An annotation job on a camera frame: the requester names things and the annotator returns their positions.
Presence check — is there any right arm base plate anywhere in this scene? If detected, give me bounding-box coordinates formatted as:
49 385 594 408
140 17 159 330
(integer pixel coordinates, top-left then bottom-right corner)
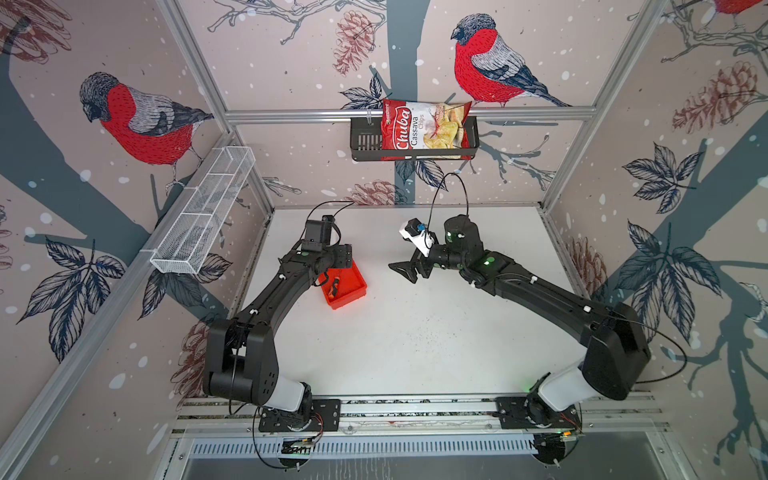
494 395 582 430

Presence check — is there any cassava chips bag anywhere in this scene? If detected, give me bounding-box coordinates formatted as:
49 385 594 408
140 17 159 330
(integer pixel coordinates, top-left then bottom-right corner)
381 100 472 148

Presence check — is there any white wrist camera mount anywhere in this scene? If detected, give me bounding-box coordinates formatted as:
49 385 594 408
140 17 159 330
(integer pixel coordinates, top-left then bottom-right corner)
399 218 436 257

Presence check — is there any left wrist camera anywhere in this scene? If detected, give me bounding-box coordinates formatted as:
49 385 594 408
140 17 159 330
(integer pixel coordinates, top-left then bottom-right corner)
300 215 335 252

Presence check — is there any white wire mesh basket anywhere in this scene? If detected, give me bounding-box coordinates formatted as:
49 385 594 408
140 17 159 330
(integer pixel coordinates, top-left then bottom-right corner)
150 146 255 275

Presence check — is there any black camera cable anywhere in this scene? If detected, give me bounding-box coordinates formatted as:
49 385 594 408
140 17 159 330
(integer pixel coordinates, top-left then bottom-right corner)
422 172 471 232

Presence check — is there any red plastic bin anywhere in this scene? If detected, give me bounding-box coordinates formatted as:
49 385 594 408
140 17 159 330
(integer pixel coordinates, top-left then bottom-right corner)
321 262 367 310

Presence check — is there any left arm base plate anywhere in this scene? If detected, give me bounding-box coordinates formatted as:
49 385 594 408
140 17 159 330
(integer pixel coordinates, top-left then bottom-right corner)
257 399 341 433

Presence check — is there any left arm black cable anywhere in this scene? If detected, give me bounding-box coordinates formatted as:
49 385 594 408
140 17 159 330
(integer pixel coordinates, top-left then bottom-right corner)
304 200 356 226

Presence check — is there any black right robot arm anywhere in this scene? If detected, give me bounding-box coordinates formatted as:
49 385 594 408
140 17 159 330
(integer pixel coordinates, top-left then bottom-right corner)
389 214 651 427

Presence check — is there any orange black screwdriver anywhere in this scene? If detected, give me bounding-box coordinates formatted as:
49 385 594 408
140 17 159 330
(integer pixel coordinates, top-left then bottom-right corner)
328 276 341 300

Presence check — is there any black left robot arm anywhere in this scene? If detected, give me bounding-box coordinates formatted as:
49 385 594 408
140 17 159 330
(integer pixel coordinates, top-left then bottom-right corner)
202 244 353 429

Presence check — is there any black wall basket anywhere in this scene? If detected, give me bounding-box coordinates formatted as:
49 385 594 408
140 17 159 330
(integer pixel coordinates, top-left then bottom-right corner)
350 116 480 162

